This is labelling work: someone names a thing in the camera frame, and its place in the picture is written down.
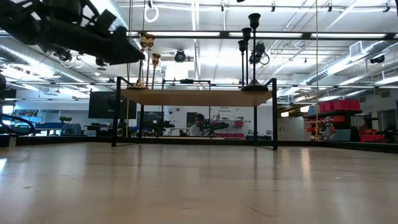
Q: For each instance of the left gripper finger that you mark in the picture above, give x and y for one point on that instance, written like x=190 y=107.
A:
x=124 y=51

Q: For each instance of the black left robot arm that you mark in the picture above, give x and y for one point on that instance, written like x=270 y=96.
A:
x=18 y=18

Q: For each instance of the black overhead camera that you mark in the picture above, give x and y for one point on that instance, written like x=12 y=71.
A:
x=180 y=56

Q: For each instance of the storage rack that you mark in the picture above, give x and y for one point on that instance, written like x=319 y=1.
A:
x=332 y=113

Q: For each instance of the black candlestick holder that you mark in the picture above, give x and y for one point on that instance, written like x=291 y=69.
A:
x=246 y=32
x=242 y=45
x=254 y=20

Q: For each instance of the person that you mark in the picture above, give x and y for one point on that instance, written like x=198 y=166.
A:
x=196 y=129

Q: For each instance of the silver ventilation duct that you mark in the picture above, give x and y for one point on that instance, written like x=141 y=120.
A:
x=342 y=67

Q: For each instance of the white frame bracket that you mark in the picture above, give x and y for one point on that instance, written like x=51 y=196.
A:
x=12 y=141

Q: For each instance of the red storage bin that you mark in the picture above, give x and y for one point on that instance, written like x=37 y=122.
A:
x=371 y=137
x=340 y=105

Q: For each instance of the black wall display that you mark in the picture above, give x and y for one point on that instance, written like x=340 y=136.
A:
x=102 y=105

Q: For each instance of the wooden shelf riser black legs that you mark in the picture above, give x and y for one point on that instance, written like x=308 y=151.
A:
x=199 y=98

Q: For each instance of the background black robot arm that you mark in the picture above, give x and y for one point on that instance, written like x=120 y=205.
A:
x=217 y=126
x=161 y=126

